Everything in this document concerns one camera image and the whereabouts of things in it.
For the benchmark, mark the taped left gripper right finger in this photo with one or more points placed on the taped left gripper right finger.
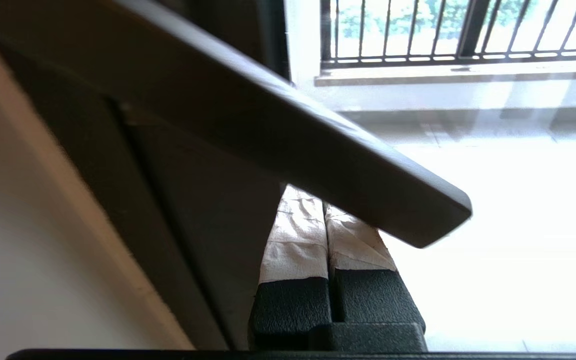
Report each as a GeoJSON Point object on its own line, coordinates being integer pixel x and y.
{"type": "Point", "coordinates": [363, 290]}

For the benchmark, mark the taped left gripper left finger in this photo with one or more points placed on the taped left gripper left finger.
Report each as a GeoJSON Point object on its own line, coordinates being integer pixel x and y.
{"type": "Point", "coordinates": [295, 280]}

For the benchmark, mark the black framed sliding glass door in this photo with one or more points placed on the black framed sliding glass door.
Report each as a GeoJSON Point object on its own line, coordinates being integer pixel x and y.
{"type": "Point", "coordinates": [193, 200]}

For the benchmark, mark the grey stone balcony sill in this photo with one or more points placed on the grey stone balcony sill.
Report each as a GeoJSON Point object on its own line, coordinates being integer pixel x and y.
{"type": "Point", "coordinates": [458, 72]}

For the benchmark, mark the black balcony railing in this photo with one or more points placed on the black balcony railing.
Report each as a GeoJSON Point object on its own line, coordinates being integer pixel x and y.
{"type": "Point", "coordinates": [468, 59]}

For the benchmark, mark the black window frame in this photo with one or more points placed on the black window frame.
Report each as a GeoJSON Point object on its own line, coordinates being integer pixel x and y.
{"type": "Point", "coordinates": [470, 25]}

